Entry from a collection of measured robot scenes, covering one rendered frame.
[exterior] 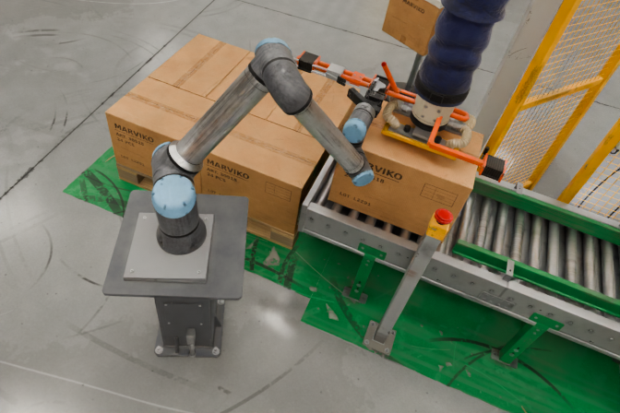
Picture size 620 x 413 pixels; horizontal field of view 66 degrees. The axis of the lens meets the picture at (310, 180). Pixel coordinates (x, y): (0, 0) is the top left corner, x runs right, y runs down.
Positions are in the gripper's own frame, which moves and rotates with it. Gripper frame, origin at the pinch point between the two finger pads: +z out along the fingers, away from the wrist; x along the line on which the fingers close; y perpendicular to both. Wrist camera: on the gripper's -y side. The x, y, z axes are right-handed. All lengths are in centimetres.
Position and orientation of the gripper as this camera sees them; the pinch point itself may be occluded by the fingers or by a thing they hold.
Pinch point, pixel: (374, 85)
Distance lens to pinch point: 221.1
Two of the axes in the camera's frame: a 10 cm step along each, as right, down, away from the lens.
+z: 3.8, -6.4, 6.7
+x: 1.4, -6.8, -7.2
